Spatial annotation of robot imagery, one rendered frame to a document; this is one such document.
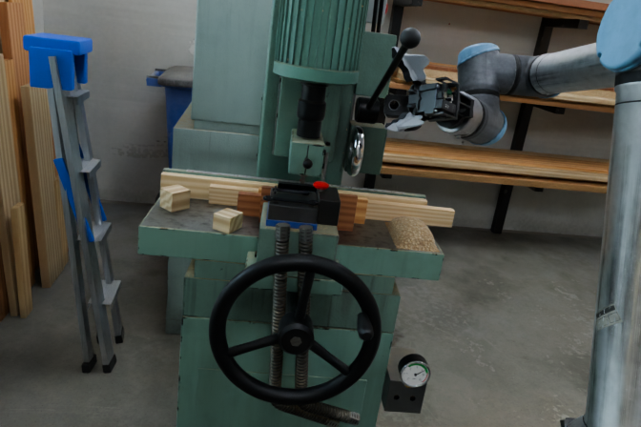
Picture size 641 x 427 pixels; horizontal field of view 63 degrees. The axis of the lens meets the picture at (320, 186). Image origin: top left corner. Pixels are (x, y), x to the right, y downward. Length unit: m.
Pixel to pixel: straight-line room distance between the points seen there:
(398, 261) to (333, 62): 0.41
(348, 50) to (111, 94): 2.61
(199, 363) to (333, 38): 0.71
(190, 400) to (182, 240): 0.37
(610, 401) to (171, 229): 0.75
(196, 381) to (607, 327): 0.81
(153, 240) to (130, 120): 2.50
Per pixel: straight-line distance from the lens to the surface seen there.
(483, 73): 1.21
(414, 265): 1.07
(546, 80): 1.19
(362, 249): 1.04
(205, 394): 1.22
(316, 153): 1.08
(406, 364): 1.11
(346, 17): 1.03
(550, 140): 4.02
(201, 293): 1.09
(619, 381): 0.74
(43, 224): 2.58
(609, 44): 0.74
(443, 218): 1.22
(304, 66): 1.02
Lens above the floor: 1.31
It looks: 18 degrees down
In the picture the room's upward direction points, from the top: 8 degrees clockwise
